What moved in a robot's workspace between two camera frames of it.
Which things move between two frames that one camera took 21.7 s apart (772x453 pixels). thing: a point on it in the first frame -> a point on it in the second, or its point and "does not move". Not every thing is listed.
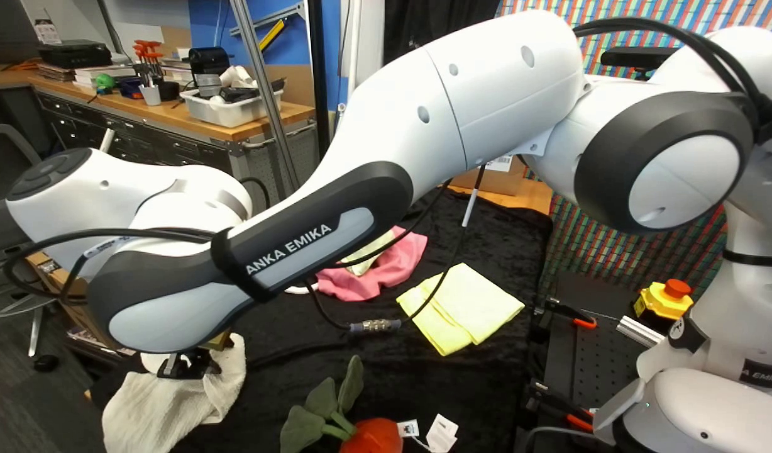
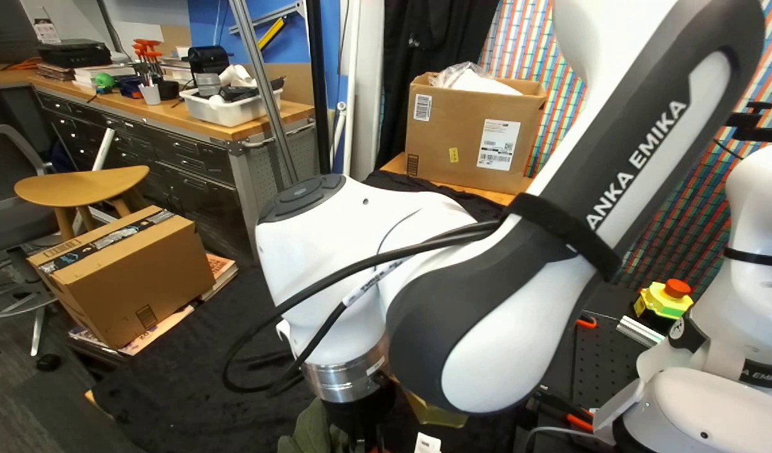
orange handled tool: [584, 322] does not move
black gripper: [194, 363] -> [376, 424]
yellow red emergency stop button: [667, 297] does not move
